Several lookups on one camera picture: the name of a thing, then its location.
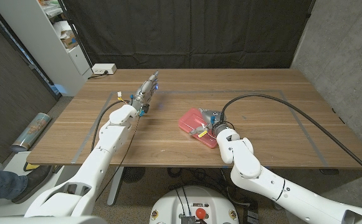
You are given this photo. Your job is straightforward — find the pink plastic pencil case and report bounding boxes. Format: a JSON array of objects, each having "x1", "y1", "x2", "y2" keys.
[{"x1": 178, "y1": 107, "x2": 219, "y2": 149}]

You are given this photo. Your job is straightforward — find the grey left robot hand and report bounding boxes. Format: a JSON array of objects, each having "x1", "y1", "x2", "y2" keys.
[{"x1": 130, "y1": 70, "x2": 160, "y2": 118}]

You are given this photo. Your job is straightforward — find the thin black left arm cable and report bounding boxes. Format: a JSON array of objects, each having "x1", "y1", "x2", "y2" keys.
[{"x1": 95, "y1": 116, "x2": 141, "y2": 202}]

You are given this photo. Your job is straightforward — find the white shelf cabinet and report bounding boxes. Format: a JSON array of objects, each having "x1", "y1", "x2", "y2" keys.
[{"x1": 0, "y1": 0, "x2": 93, "y2": 97}]

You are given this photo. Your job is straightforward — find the tangled black cables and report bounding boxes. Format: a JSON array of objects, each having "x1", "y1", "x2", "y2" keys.
[{"x1": 167, "y1": 167, "x2": 258, "y2": 208}]

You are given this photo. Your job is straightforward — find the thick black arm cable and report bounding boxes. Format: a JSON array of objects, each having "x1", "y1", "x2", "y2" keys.
[
  {"x1": 221, "y1": 93, "x2": 362, "y2": 183},
  {"x1": 90, "y1": 100, "x2": 133, "y2": 153}
]

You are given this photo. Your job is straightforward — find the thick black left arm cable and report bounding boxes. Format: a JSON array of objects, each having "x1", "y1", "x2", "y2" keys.
[{"x1": 90, "y1": 100, "x2": 133, "y2": 153}]

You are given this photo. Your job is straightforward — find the person's leg in jeans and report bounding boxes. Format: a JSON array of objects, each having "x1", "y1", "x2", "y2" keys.
[{"x1": 0, "y1": 166, "x2": 28, "y2": 200}]

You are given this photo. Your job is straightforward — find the black fabric curtain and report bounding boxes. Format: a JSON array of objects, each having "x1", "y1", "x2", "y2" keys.
[{"x1": 61, "y1": 0, "x2": 315, "y2": 70}]

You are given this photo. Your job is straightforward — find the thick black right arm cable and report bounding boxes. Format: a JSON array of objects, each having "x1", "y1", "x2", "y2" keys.
[{"x1": 221, "y1": 93, "x2": 362, "y2": 183}]

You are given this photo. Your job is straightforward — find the white power strip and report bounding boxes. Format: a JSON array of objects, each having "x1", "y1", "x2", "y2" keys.
[{"x1": 92, "y1": 63, "x2": 118, "y2": 75}]

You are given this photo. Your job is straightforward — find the dark grey shoe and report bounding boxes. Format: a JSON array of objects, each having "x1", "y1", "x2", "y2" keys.
[{"x1": 11, "y1": 165, "x2": 53, "y2": 205}]

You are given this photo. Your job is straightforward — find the white paper stack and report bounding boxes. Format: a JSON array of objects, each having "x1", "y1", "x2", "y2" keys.
[{"x1": 52, "y1": 20, "x2": 73, "y2": 40}]

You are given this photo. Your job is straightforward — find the round black fan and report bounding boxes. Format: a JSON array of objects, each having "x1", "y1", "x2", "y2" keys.
[{"x1": 121, "y1": 167, "x2": 146, "y2": 184}]

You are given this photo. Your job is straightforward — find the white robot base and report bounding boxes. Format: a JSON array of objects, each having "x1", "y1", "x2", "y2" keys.
[{"x1": 149, "y1": 185, "x2": 240, "y2": 224}]

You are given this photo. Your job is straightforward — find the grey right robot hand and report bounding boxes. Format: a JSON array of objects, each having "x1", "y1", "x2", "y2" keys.
[{"x1": 189, "y1": 108, "x2": 231, "y2": 136}]

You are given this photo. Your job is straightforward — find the cardboard box with blue tape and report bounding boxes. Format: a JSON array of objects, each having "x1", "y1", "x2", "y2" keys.
[{"x1": 61, "y1": 32, "x2": 79, "y2": 49}]

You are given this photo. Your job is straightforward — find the grey table leg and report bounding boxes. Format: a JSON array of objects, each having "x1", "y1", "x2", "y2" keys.
[{"x1": 107, "y1": 166, "x2": 125, "y2": 207}]

